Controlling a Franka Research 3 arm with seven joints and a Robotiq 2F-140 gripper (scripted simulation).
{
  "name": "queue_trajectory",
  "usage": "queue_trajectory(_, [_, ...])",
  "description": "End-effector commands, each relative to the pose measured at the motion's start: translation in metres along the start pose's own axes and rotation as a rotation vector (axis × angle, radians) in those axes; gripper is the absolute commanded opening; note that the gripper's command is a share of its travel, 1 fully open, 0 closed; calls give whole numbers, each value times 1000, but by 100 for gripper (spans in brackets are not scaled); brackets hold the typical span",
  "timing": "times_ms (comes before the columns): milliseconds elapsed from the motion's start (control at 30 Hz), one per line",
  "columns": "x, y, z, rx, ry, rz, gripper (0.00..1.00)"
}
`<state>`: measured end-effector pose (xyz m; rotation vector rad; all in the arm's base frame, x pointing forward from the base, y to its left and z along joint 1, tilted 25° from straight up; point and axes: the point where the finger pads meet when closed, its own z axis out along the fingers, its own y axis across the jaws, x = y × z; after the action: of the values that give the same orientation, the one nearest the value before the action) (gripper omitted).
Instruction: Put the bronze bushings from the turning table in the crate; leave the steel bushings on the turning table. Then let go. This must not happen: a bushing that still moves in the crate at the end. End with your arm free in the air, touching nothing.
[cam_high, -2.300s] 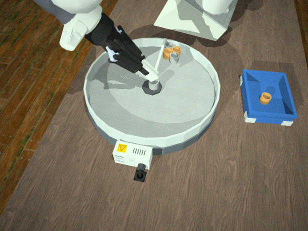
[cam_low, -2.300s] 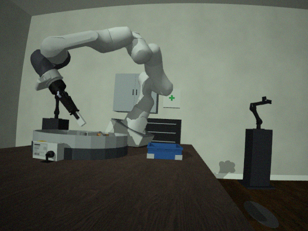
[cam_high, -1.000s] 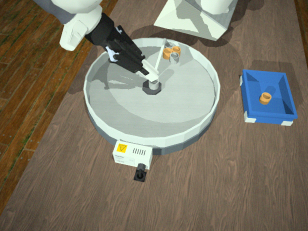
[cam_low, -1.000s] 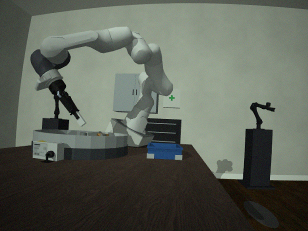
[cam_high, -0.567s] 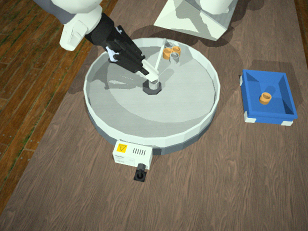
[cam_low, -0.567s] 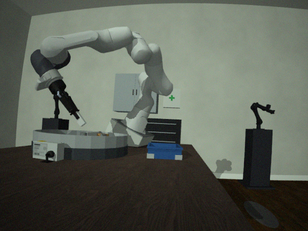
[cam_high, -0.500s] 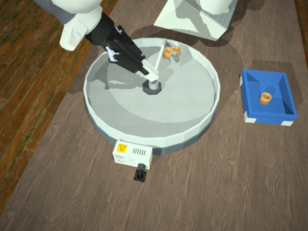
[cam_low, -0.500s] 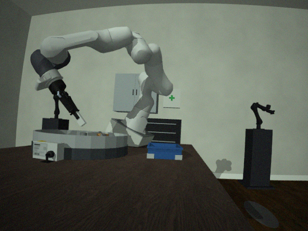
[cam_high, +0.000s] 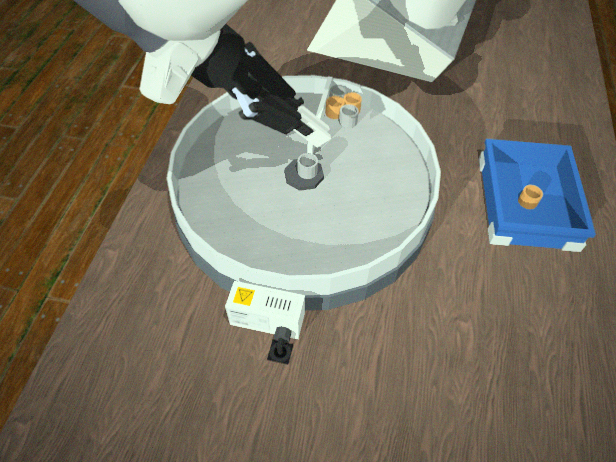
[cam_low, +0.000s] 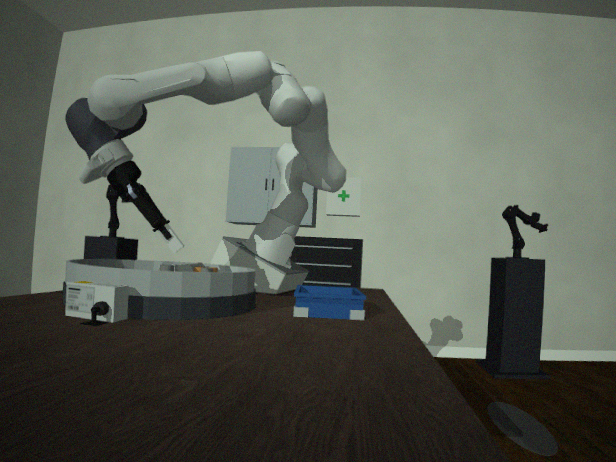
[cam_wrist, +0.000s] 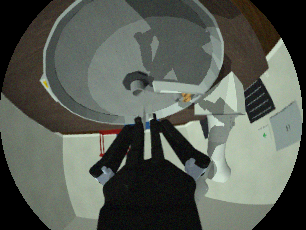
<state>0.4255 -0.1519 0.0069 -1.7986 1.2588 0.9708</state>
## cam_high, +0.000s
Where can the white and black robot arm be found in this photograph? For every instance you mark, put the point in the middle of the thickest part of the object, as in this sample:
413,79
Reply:
171,58

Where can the blue open crate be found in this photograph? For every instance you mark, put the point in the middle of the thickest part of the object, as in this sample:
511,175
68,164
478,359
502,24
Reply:
553,169

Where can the bronze bushing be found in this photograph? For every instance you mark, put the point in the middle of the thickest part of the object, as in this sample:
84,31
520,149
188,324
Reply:
353,98
527,202
333,112

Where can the grey metal bushing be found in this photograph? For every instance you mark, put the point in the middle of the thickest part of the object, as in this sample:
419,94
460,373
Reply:
348,121
304,160
338,90

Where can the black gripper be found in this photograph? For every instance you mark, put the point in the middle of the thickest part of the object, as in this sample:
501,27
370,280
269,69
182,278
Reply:
247,77

